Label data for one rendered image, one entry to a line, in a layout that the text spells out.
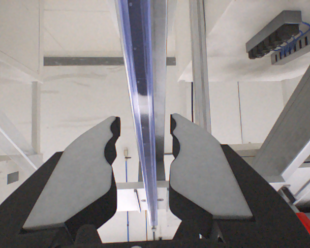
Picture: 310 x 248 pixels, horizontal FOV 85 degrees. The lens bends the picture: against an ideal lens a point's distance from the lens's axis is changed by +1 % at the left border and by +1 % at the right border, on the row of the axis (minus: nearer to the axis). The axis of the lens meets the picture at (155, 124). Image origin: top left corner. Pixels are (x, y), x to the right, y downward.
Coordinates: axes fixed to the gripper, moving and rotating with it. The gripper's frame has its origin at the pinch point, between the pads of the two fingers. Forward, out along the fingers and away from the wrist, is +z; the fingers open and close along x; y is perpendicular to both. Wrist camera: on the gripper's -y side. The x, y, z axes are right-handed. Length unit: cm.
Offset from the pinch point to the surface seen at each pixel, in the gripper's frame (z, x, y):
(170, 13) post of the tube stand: 7.1, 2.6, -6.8
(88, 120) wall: 160, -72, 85
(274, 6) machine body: 39, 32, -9
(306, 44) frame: 47, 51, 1
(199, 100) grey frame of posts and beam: 39.4, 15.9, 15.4
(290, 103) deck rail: 12.0, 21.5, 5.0
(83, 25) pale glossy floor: 153, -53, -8
